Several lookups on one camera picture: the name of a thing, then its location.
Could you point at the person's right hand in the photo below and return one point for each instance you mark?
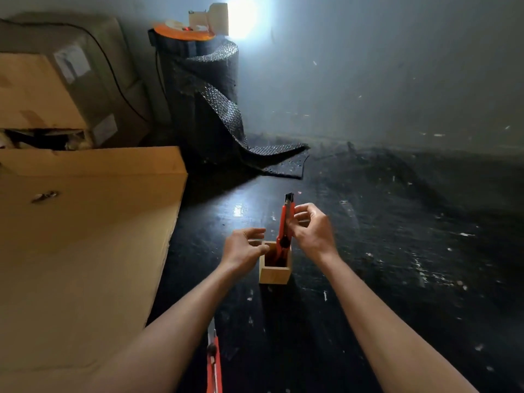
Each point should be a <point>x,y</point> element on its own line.
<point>315,237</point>

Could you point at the person's left hand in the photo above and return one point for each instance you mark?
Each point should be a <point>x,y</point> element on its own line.
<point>239,253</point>

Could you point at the person's left thumb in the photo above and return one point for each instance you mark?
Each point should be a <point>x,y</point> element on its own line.
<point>260,250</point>

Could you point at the person's right middle finger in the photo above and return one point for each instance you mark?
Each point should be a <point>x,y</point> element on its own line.
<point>302,216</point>

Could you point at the person's right thumb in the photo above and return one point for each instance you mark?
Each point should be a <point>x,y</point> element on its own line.
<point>294,229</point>

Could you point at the red utility knife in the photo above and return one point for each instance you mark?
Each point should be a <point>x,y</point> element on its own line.
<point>283,225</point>
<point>213,364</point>

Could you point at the small wooden holder box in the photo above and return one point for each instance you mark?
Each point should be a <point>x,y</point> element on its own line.
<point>275,274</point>

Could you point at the person's left forearm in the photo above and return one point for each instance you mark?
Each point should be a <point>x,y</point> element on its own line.
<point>176,335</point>

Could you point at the person's right forearm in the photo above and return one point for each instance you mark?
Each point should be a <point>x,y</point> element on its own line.
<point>380,331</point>

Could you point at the black bubble wrap roll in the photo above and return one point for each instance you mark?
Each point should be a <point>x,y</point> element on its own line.
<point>204,102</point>

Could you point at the large flat cardboard box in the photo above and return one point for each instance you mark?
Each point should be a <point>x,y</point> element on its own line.
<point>82,257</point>

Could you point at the orange tape roll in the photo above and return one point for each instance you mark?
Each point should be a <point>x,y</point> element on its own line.
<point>180,32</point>

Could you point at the plastic-wrapped cardboard box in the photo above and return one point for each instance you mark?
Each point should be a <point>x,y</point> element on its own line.
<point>110,69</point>

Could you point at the tan open cardboard box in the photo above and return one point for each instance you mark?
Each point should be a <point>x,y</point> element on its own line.
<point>37,94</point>

